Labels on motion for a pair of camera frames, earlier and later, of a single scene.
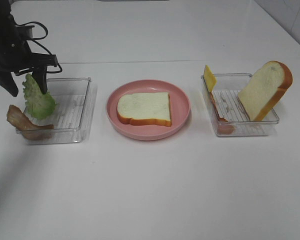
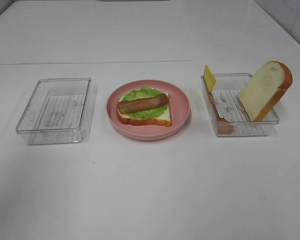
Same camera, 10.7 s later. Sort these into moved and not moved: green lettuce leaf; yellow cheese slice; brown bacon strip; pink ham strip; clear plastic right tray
Moved: brown bacon strip; green lettuce leaf
Not moved: yellow cheese slice; clear plastic right tray; pink ham strip
